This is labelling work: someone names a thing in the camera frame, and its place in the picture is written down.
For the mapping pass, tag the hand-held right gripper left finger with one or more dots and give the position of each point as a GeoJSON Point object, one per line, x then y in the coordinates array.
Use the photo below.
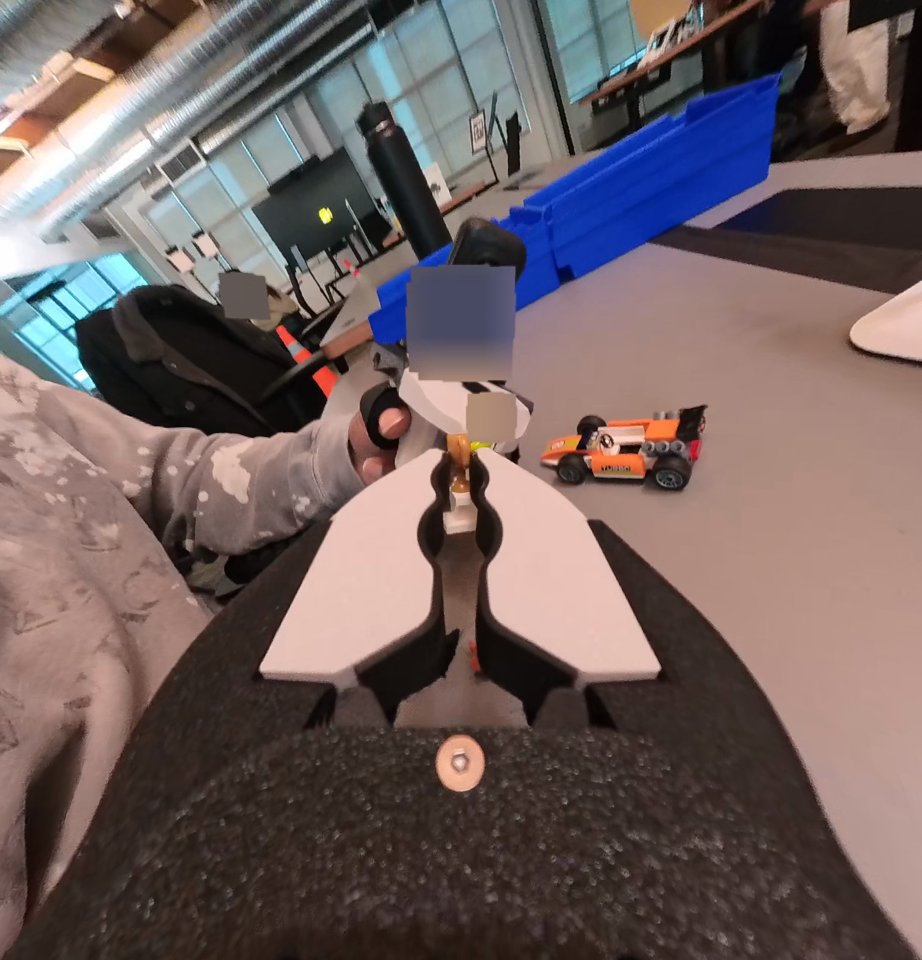
{"type": "Point", "coordinates": [349, 600]}

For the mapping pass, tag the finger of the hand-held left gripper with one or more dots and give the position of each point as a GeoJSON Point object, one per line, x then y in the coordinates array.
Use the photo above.
{"type": "Point", "coordinates": [495, 423]}
{"type": "Point", "coordinates": [434, 405]}

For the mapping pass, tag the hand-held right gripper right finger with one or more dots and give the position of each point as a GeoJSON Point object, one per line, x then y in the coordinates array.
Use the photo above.
{"type": "Point", "coordinates": [573, 600]}

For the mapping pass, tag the small tan lego piece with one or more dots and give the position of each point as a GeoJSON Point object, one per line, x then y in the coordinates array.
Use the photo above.
{"type": "Point", "coordinates": [461, 465]}

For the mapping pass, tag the blue cap with orange hair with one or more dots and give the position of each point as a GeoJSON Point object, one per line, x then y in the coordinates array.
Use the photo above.
{"type": "Point", "coordinates": [470, 656]}

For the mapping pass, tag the orange lego race car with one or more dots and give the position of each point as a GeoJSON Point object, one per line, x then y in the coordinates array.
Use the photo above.
{"type": "Point", "coordinates": [626, 447]}

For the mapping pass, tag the white booklet stand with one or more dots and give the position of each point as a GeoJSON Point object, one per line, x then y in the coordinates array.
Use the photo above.
{"type": "Point", "coordinates": [903, 323]}

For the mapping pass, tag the person's left forearm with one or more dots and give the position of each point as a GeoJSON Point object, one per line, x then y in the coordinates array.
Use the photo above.
{"type": "Point", "coordinates": [266, 480]}

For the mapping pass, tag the person's left hand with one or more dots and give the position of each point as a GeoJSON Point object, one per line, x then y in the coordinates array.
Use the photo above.
{"type": "Point", "coordinates": [376, 462]}

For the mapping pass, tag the black water bottle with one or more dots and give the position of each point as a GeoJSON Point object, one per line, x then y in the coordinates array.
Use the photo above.
{"type": "Point", "coordinates": [404, 180]}

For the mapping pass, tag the orange traffic cone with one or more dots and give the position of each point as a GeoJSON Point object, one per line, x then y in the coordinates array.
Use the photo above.
{"type": "Point", "coordinates": [304, 360]}

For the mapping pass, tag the black office chair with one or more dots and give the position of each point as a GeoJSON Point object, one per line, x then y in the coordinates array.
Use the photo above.
{"type": "Point", "coordinates": [191, 360]}

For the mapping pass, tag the wooden desk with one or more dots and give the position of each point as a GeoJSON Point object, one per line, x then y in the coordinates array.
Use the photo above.
{"type": "Point", "coordinates": [686, 53]}

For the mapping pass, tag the black wall screen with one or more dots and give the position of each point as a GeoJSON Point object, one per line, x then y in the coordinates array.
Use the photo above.
{"type": "Point", "coordinates": [314, 203]}

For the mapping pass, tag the silver ventilation duct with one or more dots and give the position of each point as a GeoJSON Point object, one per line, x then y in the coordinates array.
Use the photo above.
{"type": "Point", "coordinates": [161, 90]}

